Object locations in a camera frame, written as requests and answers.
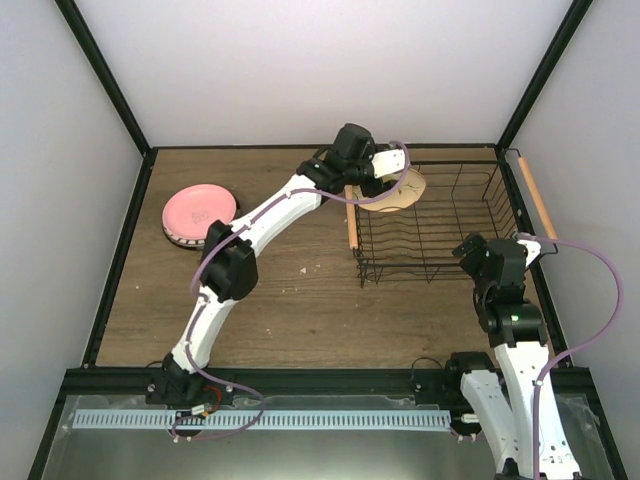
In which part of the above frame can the beige orange rimmed plate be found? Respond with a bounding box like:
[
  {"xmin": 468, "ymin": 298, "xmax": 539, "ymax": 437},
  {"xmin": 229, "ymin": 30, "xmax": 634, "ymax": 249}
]
[{"xmin": 352, "ymin": 168, "xmax": 427, "ymax": 213}]

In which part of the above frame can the pink plate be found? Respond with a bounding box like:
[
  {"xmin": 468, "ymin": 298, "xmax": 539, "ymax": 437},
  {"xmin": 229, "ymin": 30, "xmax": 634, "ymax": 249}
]
[{"xmin": 161, "ymin": 184, "xmax": 239, "ymax": 239}]

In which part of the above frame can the white blue striped plate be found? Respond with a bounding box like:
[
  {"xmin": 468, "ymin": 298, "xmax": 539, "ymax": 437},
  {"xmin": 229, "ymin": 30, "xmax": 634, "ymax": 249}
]
[{"xmin": 163, "ymin": 224, "xmax": 236, "ymax": 253}]

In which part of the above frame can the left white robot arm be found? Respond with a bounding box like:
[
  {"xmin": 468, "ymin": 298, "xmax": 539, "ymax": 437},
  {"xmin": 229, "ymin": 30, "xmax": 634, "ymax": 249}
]
[{"xmin": 162, "ymin": 123, "xmax": 410, "ymax": 404}]

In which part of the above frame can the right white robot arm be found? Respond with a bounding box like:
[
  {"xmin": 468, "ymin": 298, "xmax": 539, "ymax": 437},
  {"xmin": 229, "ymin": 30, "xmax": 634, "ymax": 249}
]
[{"xmin": 444, "ymin": 233, "xmax": 582, "ymax": 479}]

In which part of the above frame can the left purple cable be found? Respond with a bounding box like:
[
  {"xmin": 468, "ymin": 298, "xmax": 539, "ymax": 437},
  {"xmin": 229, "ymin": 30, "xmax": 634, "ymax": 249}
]
[{"xmin": 172, "ymin": 139, "xmax": 412, "ymax": 444}]

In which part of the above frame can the purple cable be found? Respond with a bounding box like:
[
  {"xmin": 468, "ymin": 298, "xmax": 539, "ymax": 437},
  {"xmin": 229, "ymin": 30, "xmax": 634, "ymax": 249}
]
[
  {"xmin": 514, "ymin": 230, "xmax": 625, "ymax": 480},
  {"xmin": 172, "ymin": 139, "xmax": 412, "ymax": 444}
]

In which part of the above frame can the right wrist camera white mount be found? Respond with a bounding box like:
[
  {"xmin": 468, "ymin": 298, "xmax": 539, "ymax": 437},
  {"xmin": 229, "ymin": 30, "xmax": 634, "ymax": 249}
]
[{"xmin": 512, "ymin": 232, "xmax": 542, "ymax": 269}]

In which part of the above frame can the black wire dish rack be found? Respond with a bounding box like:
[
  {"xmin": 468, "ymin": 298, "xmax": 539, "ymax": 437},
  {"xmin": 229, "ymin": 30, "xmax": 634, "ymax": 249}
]
[{"xmin": 346, "ymin": 147, "xmax": 533, "ymax": 286}]

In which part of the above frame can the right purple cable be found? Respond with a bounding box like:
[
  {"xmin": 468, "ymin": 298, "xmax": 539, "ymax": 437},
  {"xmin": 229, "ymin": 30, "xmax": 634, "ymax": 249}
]
[{"xmin": 514, "ymin": 230, "xmax": 625, "ymax": 480}]

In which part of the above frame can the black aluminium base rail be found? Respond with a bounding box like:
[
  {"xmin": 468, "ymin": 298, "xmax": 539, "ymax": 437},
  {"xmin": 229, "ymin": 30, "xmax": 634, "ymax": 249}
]
[{"xmin": 64, "ymin": 367, "xmax": 591, "ymax": 406}]

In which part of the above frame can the light blue slotted cable duct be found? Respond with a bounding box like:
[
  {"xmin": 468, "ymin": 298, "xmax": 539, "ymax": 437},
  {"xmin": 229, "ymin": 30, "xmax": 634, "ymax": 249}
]
[{"xmin": 72, "ymin": 409, "xmax": 451, "ymax": 431}]

